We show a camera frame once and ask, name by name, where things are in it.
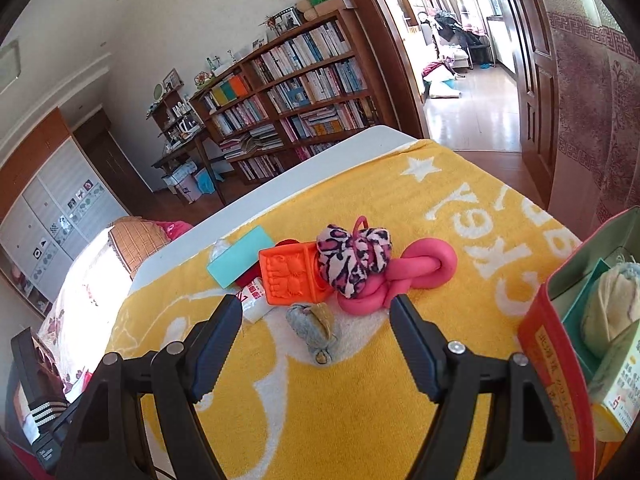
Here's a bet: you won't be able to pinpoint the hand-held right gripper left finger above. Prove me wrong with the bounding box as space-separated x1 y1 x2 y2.
55 294 244 480

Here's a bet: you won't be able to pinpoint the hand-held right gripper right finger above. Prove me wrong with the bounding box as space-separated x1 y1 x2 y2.
389 294 576 480

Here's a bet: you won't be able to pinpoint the grey sock ball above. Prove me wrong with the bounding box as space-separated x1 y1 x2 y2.
286 302 342 365

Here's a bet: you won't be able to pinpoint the teal box lid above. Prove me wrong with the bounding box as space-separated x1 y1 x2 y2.
206 225 276 289

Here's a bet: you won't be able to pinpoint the red-orange rubber cube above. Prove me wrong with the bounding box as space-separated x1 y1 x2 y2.
258 241 333 307

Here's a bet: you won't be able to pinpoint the pink leopard sock ball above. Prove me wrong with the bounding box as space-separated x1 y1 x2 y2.
316 216 393 296

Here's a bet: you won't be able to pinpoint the red metal tin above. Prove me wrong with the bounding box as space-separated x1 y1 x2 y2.
517 207 640 480

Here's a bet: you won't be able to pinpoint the striped cream sock ball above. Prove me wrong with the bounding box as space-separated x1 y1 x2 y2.
580 255 640 358

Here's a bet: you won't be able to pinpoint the small white tissue packet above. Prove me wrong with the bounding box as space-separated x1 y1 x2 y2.
235 277 273 323

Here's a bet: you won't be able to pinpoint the floral bedsheet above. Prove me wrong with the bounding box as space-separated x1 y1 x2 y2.
37 227 136 401

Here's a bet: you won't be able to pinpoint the yellow towel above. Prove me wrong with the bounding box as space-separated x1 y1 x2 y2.
110 137 583 480

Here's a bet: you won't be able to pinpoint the pink cloth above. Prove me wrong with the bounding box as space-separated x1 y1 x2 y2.
160 220 194 242

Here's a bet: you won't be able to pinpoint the checkered pillow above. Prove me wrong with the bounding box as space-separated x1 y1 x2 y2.
109 215 171 281

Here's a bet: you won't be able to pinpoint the white wardrobe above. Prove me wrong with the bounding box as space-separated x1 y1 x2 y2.
0 107 131 316

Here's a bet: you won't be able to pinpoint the blue bin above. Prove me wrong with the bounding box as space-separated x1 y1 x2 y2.
192 170 217 196

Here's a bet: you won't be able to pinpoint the white storage bin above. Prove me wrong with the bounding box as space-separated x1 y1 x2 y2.
162 162 201 206

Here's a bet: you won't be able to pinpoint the wooden desk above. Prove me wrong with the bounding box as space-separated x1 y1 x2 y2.
150 130 226 206

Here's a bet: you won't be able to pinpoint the brown room door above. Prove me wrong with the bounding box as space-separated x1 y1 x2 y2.
72 110 151 206

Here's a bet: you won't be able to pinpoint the small wooden desk shelf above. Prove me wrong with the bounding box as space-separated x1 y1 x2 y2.
146 87 201 151

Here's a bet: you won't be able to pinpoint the pile of clothes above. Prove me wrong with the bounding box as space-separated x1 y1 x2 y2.
422 59 462 100

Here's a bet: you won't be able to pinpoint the wooden bookshelf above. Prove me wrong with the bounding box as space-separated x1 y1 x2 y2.
187 7 401 186

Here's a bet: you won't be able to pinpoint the rows of books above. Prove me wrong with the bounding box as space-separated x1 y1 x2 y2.
200 22 381 181

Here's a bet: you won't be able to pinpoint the ceiling light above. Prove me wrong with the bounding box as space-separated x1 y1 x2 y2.
0 40 23 88

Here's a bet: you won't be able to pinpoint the wooden sliding door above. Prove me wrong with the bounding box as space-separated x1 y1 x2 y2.
492 0 561 206

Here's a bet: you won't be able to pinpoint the chair with dark clothes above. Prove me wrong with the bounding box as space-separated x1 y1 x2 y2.
430 7 486 68

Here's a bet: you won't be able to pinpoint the patterned curtain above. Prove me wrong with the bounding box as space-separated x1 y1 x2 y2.
545 0 640 241

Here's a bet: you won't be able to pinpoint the pink coiled rubber ring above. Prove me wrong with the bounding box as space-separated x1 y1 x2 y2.
387 238 458 291

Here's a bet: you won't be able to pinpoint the photo frame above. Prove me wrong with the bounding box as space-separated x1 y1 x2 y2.
272 6 303 31

